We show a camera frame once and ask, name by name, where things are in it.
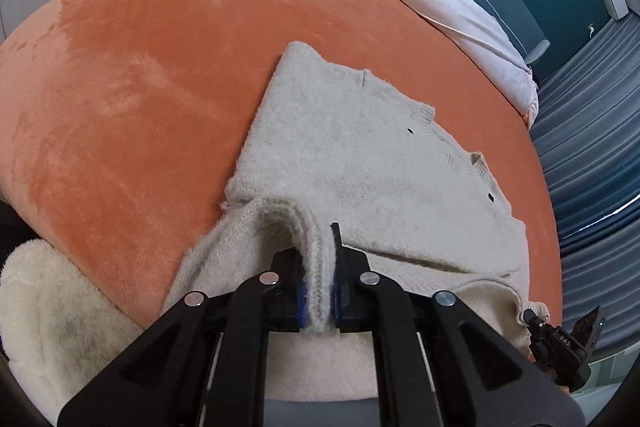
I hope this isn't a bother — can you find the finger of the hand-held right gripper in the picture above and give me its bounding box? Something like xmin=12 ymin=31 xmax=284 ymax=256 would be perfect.
xmin=522 ymin=312 xmax=547 ymax=334

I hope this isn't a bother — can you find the orange plush blanket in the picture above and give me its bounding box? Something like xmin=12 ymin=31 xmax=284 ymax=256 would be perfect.
xmin=0 ymin=0 xmax=565 ymax=360

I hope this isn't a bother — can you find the blue grey curtain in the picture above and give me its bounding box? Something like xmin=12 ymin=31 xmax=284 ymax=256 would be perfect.
xmin=529 ymin=14 xmax=640 ymax=354

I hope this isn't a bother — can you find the white fluffy cloth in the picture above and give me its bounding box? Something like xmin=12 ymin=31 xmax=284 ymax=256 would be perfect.
xmin=0 ymin=241 xmax=147 ymax=424

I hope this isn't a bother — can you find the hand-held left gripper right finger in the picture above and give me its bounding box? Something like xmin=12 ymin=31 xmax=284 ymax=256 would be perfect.
xmin=329 ymin=222 xmax=587 ymax=427

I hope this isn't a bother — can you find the white cable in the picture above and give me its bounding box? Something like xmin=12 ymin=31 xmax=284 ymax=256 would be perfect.
xmin=400 ymin=0 xmax=531 ymax=72

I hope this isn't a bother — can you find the cream knit sweater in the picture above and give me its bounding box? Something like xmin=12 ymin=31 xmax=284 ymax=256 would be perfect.
xmin=162 ymin=41 xmax=551 ymax=403

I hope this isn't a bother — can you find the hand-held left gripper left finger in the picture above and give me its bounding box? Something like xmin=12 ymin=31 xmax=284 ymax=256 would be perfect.
xmin=57 ymin=249 xmax=307 ymax=427

